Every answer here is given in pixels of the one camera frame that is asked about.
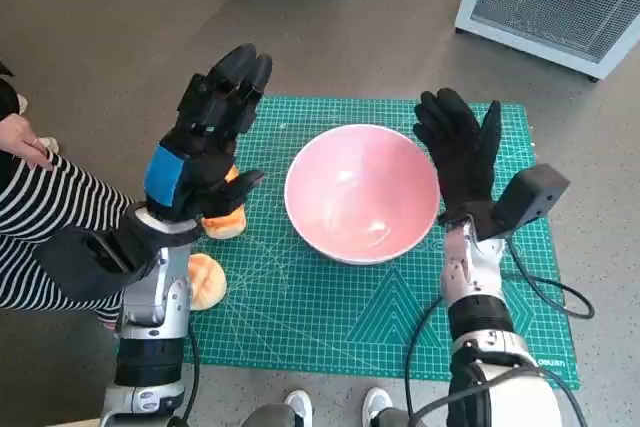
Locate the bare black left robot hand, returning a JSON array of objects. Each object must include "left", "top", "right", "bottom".
[{"left": 143, "top": 43, "right": 274, "bottom": 223}]

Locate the person's hand with ring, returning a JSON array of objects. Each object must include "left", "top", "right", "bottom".
[{"left": 0, "top": 113, "right": 55, "bottom": 171}]

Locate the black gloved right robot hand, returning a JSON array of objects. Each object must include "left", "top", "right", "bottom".
[{"left": 412, "top": 88, "right": 503, "bottom": 224}]

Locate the long striped toy bread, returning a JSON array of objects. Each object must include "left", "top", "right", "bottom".
[{"left": 199, "top": 166, "right": 249, "bottom": 241}]

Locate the pink bowl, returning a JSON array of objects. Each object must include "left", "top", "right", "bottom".
[{"left": 283, "top": 124, "right": 441, "bottom": 267}]

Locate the round toy bread bun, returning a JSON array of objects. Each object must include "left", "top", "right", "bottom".
[{"left": 187, "top": 253, "right": 228, "bottom": 312}]

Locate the green cutting mat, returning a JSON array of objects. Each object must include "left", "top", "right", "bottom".
[{"left": 182, "top": 95, "right": 582, "bottom": 391}]

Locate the white shoe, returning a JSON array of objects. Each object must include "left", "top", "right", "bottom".
[
  {"left": 362, "top": 386, "right": 395, "bottom": 427},
  {"left": 283, "top": 389, "right": 315, "bottom": 427}
]

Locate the grey leg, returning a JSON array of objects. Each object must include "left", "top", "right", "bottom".
[
  {"left": 243, "top": 404, "right": 301, "bottom": 427},
  {"left": 374, "top": 406, "right": 426, "bottom": 427}
]

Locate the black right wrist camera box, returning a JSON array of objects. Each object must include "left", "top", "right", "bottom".
[{"left": 472, "top": 164, "right": 571, "bottom": 241}]

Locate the black right camera cable loop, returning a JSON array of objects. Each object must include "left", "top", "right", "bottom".
[{"left": 507, "top": 240, "right": 596, "bottom": 321}]

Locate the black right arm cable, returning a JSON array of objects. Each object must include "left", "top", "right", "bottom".
[{"left": 402, "top": 295, "right": 590, "bottom": 427}]

